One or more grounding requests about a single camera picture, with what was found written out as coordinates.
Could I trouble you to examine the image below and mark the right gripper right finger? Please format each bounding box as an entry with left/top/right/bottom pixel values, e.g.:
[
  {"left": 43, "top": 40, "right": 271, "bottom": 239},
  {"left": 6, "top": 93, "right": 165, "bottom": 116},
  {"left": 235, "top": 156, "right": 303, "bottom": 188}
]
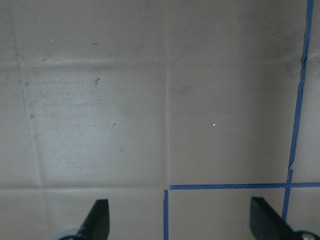
[{"left": 249, "top": 196, "right": 320, "bottom": 240}]

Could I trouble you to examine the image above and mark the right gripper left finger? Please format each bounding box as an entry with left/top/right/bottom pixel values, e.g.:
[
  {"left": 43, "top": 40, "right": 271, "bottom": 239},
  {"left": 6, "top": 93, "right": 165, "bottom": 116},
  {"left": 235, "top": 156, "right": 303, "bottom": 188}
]
[{"left": 74, "top": 199, "right": 110, "bottom": 240}]

